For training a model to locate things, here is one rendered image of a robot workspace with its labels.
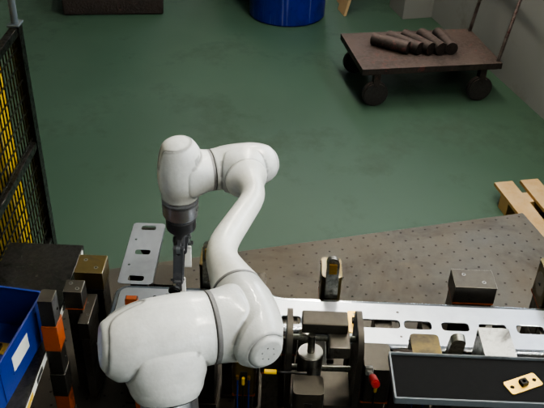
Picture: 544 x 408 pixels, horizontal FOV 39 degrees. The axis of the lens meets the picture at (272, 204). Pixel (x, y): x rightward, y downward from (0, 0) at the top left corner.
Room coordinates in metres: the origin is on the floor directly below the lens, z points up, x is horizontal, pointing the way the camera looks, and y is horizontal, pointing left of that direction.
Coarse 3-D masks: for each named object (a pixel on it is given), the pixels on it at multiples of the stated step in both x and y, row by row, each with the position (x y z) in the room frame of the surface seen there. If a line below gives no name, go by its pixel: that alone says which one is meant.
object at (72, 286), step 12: (72, 288) 1.55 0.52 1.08; (84, 288) 1.57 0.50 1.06; (72, 300) 1.53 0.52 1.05; (84, 300) 1.55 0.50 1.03; (72, 312) 1.54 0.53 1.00; (72, 324) 1.54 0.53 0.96; (72, 336) 1.54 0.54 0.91; (84, 360) 1.54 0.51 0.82; (84, 372) 1.54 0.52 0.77; (84, 384) 1.54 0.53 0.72
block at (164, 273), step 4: (156, 268) 1.76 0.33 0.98; (160, 268) 1.76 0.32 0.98; (164, 268) 1.76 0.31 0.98; (168, 268) 1.76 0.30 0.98; (172, 268) 1.77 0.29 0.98; (156, 272) 1.74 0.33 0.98; (160, 272) 1.74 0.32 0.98; (164, 272) 1.75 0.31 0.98; (168, 272) 1.75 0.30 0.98; (172, 272) 1.75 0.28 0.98; (156, 276) 1.73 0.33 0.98; (160, 276) 1.73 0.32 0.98; (164, 276) 1.73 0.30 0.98; (168, 276) 1.73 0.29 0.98; (172, 276) 1.73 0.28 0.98; (156, 280) 1.71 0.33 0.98; (160, 280) 1.71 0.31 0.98; (164, 280) 1.71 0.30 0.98; (168, 280) 1.71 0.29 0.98; (156, 284) 1.69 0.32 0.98; (160, 284) 1.69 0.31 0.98; (164, 284) 1.69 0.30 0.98; (168, 284) 1.69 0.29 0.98; (172, 284) 1.69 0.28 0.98
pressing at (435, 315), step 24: (120, 288) 1.65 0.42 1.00; (144, 288) 1.65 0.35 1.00; (192, 288) 1.66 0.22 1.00; (384, 312) 1.59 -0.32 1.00; (408, 312) 1.59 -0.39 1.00; (432, 312) 1.60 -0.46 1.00; (456, 312) 1.60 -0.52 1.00; (480, 312) 1.60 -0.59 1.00; (504, 312) 1.61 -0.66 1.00; (528, 312) 1.61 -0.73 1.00; (384, 336) 1.50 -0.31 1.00; (408, 336) 1.50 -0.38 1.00; (528, 336) 1.52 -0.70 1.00
